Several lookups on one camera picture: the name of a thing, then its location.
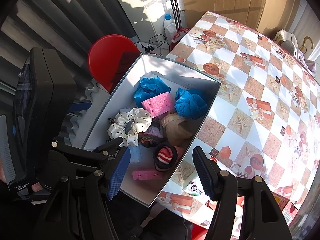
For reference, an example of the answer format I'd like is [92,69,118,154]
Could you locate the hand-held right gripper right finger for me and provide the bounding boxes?
[192,146,292,240]

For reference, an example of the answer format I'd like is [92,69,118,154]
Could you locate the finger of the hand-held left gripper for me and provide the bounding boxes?
[49,137,123,171]
[69,100,92,113]

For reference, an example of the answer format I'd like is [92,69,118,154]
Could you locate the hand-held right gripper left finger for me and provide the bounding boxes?
[30,147,131,240]

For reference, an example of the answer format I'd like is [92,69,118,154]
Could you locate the light blue fluffy cloth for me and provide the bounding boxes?
[129,146,143,166]

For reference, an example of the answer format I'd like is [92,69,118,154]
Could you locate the pink sponge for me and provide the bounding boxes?
[141,92,176,118]
[132,169,166,181]

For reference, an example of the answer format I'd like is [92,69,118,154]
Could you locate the white polka-dot scrunchie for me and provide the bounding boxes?
[107,107,153,148]

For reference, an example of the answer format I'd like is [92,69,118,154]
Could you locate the red white striped sock ball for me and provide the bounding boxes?
[153,142,186,173]

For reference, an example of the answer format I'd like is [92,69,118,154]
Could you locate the dark purple knitted sock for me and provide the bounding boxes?
[139,124,166,148]

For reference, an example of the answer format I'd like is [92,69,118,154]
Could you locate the beige fuzzy sock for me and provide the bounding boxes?
[160,112,193,146]

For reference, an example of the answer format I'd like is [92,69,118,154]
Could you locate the blue plastic shoe cover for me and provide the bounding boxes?
[174,87,208,120]
[134,76,172,107]

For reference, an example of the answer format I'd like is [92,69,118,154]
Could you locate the white cardboard box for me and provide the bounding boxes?
[81,52,222,208]

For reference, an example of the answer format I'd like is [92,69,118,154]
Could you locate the floral tissue pack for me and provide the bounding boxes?
[184,177,208,196]

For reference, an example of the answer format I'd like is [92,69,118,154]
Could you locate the red plastic chair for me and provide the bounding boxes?
[87,35,141,93]

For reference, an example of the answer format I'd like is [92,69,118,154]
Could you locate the dark red garment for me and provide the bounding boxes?
[110,52,141,86]

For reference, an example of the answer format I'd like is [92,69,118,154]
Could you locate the red plastic stool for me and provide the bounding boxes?
[192,226,212,240]

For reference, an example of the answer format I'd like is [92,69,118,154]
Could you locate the person's leg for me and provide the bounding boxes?
[110,192,195,240]

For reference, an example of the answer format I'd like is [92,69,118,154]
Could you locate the yellow red small box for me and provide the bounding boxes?
[272,192,300,222]

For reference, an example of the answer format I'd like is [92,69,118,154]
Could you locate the grey curtain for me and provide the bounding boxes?
[0,0,138,93]

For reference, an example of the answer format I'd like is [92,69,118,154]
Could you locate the checkered printed tablecloth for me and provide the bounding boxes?
[156,11,320,240]

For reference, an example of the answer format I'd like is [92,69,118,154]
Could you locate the white bottle blue cap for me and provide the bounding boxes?
[164,14,177,40]

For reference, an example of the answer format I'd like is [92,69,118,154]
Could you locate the red broom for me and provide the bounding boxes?
[169,0,190,43]

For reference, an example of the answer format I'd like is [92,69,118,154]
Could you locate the red hooked metal pole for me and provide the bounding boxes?
[154,0,179,30]

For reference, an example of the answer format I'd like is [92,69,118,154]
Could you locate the pale pink cloth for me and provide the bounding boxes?
[297,51,317,73]

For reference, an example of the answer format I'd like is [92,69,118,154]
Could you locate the grey slipper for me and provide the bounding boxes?
[280,40,300,56]

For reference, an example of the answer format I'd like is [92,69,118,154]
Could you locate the brown cardboard sheet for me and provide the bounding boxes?
[179,0,301,33]

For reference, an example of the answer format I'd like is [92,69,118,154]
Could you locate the black cables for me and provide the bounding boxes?
[137,34,171,56]

